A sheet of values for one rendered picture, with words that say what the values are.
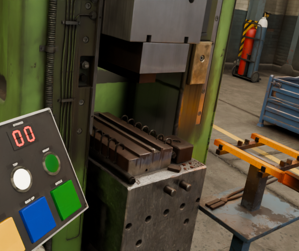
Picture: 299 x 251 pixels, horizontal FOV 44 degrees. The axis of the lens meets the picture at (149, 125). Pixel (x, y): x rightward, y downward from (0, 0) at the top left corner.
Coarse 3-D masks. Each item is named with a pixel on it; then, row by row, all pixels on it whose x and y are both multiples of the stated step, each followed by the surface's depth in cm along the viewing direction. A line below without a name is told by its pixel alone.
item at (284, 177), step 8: (216, 144) 154; (224, 144) 150; (232, 152) 147; (240, 152) 144; (248, 160) 141; (256, 160) 139; (272, 168) 133; (280, 176) 129; (288, 176) 129; (296, 176) 127; (288, 184) 129; (296, 184) 127
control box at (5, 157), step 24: (24, 120) 85; (48, 120) 92; (0, 144) 78; (24, 144) 83; (48, 144) 90; (0, 168) 76; (24, 168) 81; (72, 168) 95; (0, 192) 75; (24, 192) 80; (48, 192) 86; (0, 216) 74; (72, 216) 90; (24, 240) 77
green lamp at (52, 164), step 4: (48, 156) 88; (52, 156) 89; (48, 160) 88; (52, 160) 89; (56, 160) 90; (48, 164) 88; (52, 164) 89; (56, 164) 90; (48, 168) 87; (52, 168) 88; (56, 168) 90
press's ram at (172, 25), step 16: (112, 0) 110; (128, 0) 104; (144, 0) 105; (160, 0) 108; (176, 0) 112; (192, 0) 117; (112, 16) 111; (128, 16) 105; (144, 16) 106; (160, 16) 110; (176, 16) 114; (192, 16) 119; (112, 32) 112; (128, 32) 106; (144, 32) 108; (160, 32) 112; (176, 32) 117; (192, 32) 121
